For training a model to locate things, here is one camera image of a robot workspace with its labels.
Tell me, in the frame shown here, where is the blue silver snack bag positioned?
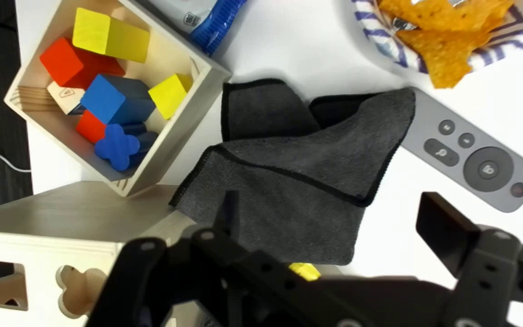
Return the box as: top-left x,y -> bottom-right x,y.
143,0 -> 249,57

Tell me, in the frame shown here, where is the blue cube block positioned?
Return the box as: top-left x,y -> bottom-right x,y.
78,72 -> 158,126

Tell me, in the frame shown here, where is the blue striped paper plate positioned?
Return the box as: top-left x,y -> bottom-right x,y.
350,0 -> 523,75

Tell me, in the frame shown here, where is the black towel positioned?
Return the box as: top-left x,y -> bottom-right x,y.
169,75 -> 418,266

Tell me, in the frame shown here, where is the small red block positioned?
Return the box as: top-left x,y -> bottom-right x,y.
72,108 -> 109,146

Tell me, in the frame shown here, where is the large yellow block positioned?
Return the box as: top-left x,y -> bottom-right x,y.
71,5 -> 152,65

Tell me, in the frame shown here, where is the wooden shape sorter box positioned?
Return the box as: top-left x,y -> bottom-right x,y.
0,179 -> 198,327

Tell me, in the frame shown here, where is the plain wooden block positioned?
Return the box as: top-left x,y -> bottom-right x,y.
45,79 -> 89,117

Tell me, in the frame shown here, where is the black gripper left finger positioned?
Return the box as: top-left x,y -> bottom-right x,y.
83,188 -> 314,327

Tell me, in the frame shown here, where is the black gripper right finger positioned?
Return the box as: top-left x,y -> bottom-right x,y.
414,190 -> 523,327

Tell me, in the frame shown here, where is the grey remote control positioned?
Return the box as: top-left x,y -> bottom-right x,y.
398,85 -> 523,213

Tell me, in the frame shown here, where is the large red block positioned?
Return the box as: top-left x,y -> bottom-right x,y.
38,35 -> 125,90

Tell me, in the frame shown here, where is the blue flower shaped block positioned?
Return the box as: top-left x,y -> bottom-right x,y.
92,121 -> 158,174

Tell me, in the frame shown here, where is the white cable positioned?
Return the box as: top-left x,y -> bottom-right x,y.
0,148 -> 34,175

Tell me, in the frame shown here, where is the small yellow block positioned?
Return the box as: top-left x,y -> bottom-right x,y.
147,72 -> 196,121

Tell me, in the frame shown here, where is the orange tortilla chips pile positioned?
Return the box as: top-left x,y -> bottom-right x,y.
378,0 -> 519,90

